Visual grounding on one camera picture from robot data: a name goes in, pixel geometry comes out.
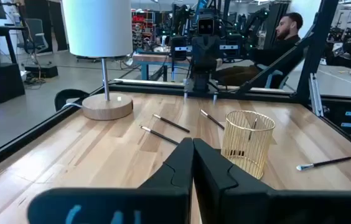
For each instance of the person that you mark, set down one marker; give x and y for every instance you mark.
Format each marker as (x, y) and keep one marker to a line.
(284, 46)

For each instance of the wooden table blue legs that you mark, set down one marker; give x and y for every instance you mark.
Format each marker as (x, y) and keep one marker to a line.
(153, 58)

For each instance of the black computer tower purple lights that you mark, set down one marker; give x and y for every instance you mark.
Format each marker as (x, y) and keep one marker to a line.
(1, 82)

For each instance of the black rounded chair back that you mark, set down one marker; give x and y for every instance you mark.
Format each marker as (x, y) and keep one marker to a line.
(69, 95)

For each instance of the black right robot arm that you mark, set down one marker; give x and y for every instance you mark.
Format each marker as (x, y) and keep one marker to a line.
(203, 84)

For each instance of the grey office chair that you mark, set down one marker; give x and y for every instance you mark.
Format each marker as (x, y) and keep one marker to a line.
(35, 34)

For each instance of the blue chair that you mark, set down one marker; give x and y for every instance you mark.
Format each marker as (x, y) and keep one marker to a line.
(272, 76)

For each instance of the silver metal bracket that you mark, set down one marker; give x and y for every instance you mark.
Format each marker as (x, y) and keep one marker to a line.
(315, 96)

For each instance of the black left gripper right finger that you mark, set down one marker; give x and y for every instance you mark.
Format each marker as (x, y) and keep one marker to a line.
(241, 205)

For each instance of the flat black box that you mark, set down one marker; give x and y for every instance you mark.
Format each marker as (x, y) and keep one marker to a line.
(43, 71)

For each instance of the thin black makeup brush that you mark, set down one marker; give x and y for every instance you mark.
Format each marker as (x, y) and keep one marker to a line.
(213, 119)
(331, 162)
(172, 124)
(160, 135)
(252, 129)

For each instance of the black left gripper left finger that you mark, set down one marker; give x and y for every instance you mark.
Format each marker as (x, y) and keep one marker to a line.
(163, 202)

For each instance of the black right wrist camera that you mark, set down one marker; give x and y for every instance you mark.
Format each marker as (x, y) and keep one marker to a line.
(206, 26)

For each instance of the red parts shelf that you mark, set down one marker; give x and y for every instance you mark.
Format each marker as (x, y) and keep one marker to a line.
(141, 25)

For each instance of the white shade wooden table lamp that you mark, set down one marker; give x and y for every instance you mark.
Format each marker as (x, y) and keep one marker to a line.
(97, 28)

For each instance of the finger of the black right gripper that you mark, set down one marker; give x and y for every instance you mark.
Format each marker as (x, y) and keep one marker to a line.
(234, 40)
(178, 42)

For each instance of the black background robot rig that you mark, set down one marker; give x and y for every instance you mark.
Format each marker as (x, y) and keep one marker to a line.
(349, 46)

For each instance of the black aluminium table frame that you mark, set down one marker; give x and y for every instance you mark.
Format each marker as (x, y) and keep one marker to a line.
(38, 129)

